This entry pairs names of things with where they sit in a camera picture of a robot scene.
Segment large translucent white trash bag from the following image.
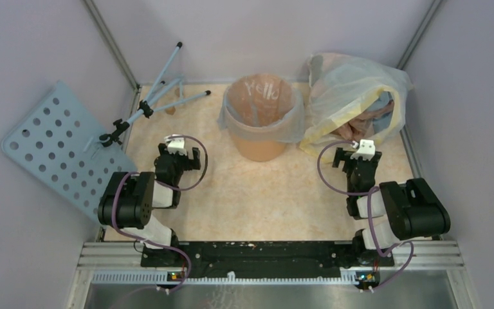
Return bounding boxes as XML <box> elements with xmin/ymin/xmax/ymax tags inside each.
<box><xmin>299</xmin><ymin>53</ymin><xmax>413</xmax><ymax>156</ymax></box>

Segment light blue plastic trash bag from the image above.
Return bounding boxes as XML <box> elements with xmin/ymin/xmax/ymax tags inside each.
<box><xmin>217</xmin><ymin>73</ymin><xmax>306</xmax><ymax>144</ymax></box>

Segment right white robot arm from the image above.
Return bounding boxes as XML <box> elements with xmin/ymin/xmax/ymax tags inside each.
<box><xmin>333</xmin><ymin>148</ymin><xmax>451</xmax><ymax>265</ymax></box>

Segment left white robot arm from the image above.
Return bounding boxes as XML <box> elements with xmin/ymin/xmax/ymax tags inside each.
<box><xmin>96</xmin><ymin>138</ymin><xmax>206</xmax><ymax>266</ymax></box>

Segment pink plastic bags inside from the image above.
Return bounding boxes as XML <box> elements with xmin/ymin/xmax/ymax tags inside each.
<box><xmin>331</xmin><ymin>91</ymin><xmax>394</xmax><ymax>142</ymax></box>

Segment orange plastic trash bin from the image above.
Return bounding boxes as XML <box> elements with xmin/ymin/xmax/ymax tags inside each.
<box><xmin>228</xmin><ymin>74</ymin><xmax>297</xmax><ymax>163</ymax></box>

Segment wooden block by tripod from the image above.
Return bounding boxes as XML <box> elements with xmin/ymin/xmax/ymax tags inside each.
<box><xmin>164</xmin><ymin>106</ymin><xmax>176</xmax><ymax>115</ymax></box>

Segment light blue tripod stand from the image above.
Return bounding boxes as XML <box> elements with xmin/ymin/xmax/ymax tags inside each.
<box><xmin>98</xmin><ymin>41</ymin><xmax>212</xmax><ymax>148</ymax></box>

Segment light blue perforated board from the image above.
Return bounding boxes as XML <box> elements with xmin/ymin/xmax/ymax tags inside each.
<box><xmin>1</xmin><ymin>81</ymin><xmax>137</xmax><ymax>223</ymax></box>

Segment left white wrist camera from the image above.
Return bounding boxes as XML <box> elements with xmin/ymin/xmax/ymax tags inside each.
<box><xmin>165</xmin><ymin>135</ymin><xmax>188</xmax><ymax>156</ymax></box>

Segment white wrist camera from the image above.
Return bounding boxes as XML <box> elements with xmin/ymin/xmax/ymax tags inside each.
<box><xmin>165</xmin><ymin>135</ymin><xmax>188</xmax><ymax>156</ymax></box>
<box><xmin>351</xmin><ymin>139</ymin><xmax>376</xmax><ymax>161</ymax></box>

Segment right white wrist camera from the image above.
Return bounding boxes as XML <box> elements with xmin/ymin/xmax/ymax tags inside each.
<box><xmin>351</xmin><ymin>139</ymin><xmax>376</xmax><ymax>161</ymax></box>

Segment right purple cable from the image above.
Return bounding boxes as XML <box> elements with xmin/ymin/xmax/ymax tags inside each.
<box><xmin>317</xmin><ymin>140</ymin><xmax>415</xmax><ymax>293</ymax></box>

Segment purple cable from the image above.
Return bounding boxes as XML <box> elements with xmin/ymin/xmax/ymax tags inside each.
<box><xmin>110</xmin><ymin>135</ymin><xmax>210</xmax><ymax>295</ymax></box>
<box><xmin>317</xmin><ymin>140</ymin><xmax>415</xmax><ymax>293</ymax></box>

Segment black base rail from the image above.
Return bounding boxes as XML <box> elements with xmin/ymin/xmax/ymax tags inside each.
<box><xmin>140</xmin><ymin>241</ymin><xmax>394</xmax><ymax>279</ymax></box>

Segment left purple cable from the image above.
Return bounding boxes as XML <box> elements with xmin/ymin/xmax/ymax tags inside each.
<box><xmin>110</xmin><ymin>135</ymin><xmax>210</xmax><ymax>295</ymax></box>

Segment white toothed cable strip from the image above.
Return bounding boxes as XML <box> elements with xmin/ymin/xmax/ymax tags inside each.
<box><xmin>91</xmin><ymin>270</ymin><xmax>358</xmax><ymax>286</ymax></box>

